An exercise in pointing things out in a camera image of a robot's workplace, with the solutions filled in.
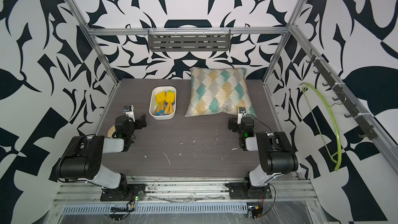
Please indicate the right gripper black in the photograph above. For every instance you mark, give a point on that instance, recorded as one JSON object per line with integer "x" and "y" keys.
{"x": 233, "y": 124}

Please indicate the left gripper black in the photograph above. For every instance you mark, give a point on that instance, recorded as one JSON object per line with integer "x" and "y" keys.
{"x": 138, "y": 122}

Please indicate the white storage box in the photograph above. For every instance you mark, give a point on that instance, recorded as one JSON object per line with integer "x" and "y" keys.
{"x": 153, "y": 103}

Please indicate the yellow toy shovel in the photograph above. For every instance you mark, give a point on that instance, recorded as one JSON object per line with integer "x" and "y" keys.
{"x": 160, "y": 99}
{"x": 169, "y": 99}

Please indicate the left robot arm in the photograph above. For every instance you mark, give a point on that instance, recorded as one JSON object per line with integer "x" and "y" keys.
{"x": 82, "y": 160}

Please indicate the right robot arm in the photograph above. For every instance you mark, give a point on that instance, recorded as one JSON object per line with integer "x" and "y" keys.
{"x": 275, "y": 152}

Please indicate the patterned teal yellow cushion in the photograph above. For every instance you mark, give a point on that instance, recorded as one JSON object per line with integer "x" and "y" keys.
{"x": 216, "y": 91}

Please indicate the green plastic hanger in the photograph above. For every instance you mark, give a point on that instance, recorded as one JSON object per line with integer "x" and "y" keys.
{"x": 336, "y": 156}

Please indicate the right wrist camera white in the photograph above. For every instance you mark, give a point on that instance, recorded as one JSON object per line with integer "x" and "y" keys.
{"x": 241, "y": 114}

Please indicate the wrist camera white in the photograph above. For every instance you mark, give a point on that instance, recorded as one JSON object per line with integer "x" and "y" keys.
{"x": 129, "y": 111}
{"x": 241, "y": 114}

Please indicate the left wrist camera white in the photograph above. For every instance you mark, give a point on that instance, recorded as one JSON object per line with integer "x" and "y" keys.
{"x": 129, "y": 111}

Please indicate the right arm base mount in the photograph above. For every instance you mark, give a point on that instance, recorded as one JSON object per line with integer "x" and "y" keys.
{"x": 240, "y": 191}

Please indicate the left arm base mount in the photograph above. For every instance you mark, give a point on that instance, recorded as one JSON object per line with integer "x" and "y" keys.
{"x": 127, "y": 192}

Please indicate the white cable duct strip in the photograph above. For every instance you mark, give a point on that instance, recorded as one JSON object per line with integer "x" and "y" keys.
{"x": 157, "y": 208}

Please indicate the grey wall shelf rack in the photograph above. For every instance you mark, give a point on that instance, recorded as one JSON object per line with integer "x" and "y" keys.
{"x": 191, "y": 39}

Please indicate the black hook rail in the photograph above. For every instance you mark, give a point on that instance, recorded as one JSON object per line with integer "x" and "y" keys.
{"x": 342, "y": 98}

